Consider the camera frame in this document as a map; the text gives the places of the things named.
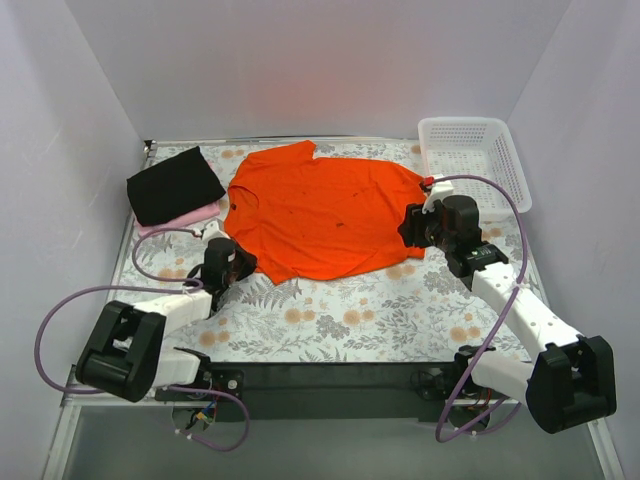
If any aluminium frame rail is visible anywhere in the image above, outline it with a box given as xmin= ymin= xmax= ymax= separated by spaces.
xmin=45 ymin=391 xmax=624 ymax=479

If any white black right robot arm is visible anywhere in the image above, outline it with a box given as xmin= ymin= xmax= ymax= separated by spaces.
xmin=398 ymin=195 xmax=617 ymax=434

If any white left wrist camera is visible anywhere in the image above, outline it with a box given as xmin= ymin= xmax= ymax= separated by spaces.
xmin=192 ymin=219 xmax=227 ymax=242

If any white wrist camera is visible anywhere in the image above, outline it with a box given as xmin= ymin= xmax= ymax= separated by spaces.
xmin=192 ymin=219 xmax=227 ymax=242
xmin=421 ymin=175 xmax=454 ymax=213

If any folded pink t shirt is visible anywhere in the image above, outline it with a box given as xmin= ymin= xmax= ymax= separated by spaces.
xmin=134 ymin=159 xmax=222 ymax=239

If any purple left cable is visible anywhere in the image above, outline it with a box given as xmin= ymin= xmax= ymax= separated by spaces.
xmin=33 ymin=227 xmax=251 ymax=452

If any floral table cloth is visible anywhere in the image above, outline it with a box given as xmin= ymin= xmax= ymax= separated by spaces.
xmin=112 ymin=140 xmax=498 ymax=362

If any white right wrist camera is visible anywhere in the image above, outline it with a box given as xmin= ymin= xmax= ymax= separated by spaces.
xmin=421 ymin=175 xmax=454 ymax=213

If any orange t shirt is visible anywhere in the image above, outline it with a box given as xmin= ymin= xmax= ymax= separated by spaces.
xmin=224 ymin=141 xmax=425 ymax=284

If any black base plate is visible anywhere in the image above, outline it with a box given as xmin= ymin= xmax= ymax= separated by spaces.
xmin=154 ymin=360 xmax=514 ymax=424

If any white plastic basket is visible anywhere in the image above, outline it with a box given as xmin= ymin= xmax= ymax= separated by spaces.
xmin=417 ymin=117 xmax=532 ymax=213

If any folded black t shirt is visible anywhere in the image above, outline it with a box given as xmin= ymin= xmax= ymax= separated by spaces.
xmin=125 ymin=145 xmax=227 ymax=227

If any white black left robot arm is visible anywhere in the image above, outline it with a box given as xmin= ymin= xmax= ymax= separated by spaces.
xmin=75 ymin=237 xmax=257 ymax=402

